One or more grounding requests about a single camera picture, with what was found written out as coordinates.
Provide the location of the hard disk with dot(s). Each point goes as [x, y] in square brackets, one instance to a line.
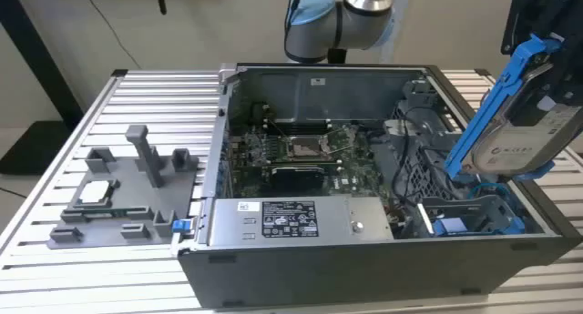
[506, 146]

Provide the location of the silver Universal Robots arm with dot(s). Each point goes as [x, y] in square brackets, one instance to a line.
[360, 20]

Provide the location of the grey disk bay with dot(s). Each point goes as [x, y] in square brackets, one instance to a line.
[456, 203]

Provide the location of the grey metal drive cage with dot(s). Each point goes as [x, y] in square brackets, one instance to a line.
[420, 164]

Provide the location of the green motherboard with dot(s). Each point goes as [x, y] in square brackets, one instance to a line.
[360, 157]

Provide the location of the black RAM slots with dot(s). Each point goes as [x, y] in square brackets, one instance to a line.
[297, 125]

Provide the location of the CPU socket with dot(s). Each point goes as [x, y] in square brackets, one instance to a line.
[305, 146]

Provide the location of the thin metal locking lever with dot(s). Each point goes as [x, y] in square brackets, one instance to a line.
[278, 129]

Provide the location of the black graphics card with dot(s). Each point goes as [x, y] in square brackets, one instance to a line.
[298, 181]

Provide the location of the black antenna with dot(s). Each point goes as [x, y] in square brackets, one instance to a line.
[161, 0]

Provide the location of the dark grey PC case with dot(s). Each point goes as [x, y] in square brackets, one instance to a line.
[320, 276]

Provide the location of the silver power supply unit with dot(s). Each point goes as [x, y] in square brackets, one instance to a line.
[228, 225]

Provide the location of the blue case latch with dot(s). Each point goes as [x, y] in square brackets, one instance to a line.
[182, 226]

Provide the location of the grey parts rack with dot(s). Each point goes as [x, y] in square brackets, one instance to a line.
[124, 191]

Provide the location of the green RAM stick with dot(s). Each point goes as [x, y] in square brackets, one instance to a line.
[121, 211]

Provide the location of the silver CPU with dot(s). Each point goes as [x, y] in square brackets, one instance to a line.
[96, 192]

